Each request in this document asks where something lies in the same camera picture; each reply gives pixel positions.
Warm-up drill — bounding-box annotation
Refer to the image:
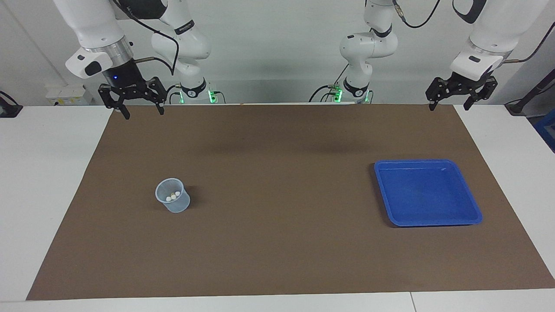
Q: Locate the blue plastic tray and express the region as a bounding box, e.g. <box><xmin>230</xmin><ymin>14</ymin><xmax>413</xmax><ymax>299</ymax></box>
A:
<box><xmin>374</xmin><ymin>159</ymin><xmax>483</xmax><ymax>228</ymax></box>

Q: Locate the blue storage box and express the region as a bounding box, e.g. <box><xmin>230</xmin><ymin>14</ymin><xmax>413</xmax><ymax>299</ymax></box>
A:
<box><xmin>532</xmin><ymin>110</ymin><xmax>555</xmax><ymax>153</ymax></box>

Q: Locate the translucent plastic cup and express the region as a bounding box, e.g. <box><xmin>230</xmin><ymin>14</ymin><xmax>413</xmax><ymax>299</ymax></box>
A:
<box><xmin>155</xmin><ymin>177</ymin><xmax>191</xmax><ymax>213</ymax></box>

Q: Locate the brown table mat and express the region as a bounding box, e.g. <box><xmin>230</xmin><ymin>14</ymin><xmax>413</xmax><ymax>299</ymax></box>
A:
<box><xmin>26</xmin><ymin>103</ymin><xmax>555</xmax><ymax>301</ymax></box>

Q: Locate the black right base cable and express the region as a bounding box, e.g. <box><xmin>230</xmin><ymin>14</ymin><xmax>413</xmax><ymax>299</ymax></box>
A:
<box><xmin>165</xmin><ymin>84</ymin><xmax>183</xmax><ymax>105</ymax></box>

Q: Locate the black base cable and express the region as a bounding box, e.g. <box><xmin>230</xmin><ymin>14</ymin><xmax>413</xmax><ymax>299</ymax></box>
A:
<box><xmin>309</xmin><ymin>65</ymin><xmax>349</xmax><ymax>103</ymax></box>
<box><xmin>165</xmin><ymin>84</ymin><xmax>183</xmax><ymax>105</ymax></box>

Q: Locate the white wall socket box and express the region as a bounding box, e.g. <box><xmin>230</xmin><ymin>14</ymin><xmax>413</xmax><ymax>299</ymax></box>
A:
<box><xmin>46</xmin><ymin>84</ymin><xmax>94</xmax><ymax>106</ymax></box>

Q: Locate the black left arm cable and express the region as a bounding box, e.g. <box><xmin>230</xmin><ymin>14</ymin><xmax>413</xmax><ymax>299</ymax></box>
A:
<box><xmin>392</xmin><ymin>0</ymin><xmax>555</xmax><ymax>65</ymax></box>

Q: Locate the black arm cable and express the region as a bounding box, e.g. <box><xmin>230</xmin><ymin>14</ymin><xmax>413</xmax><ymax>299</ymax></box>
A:
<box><xmin>392</xmin><ymin>0</ymin><xmax>555</xmax><ymax>65</ymax></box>
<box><xmin>111</xmin><ymin>0</ymin><xmax>180</xmax><ymax>76</ymax></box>

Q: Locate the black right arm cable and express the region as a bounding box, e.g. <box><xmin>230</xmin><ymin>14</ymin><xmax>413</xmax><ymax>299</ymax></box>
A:
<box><xmin>111</xmin><ymin>0</ymin><xmax>180</xmax><ymax>76</ymax></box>

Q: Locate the black clamp mount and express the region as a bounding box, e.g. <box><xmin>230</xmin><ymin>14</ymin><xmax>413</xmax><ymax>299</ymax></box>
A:
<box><xmin>0</xmin><ymin>90</ymin><xmax>23</xmax><ymax>118</ymax></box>

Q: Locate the black left base cable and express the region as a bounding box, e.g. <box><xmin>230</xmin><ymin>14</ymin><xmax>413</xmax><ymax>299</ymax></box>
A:
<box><xmin>309</xmin><ymin>65</ymin><xmax>349</xmax><ymax>103</ymax></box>

